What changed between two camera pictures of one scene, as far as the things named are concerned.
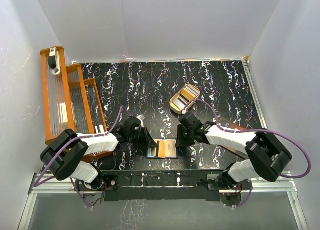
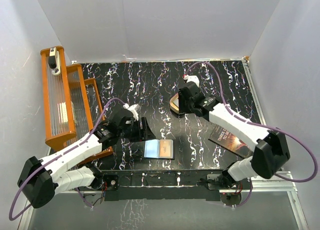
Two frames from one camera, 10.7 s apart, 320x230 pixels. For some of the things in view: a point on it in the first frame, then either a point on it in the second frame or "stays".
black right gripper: x=181 y=141 → x=183 y=109
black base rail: x=164 y=184 stays
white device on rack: x=54 y=61 stays
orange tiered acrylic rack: x=69 y=100 stays
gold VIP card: x=170 y=147 → x=165 y=148
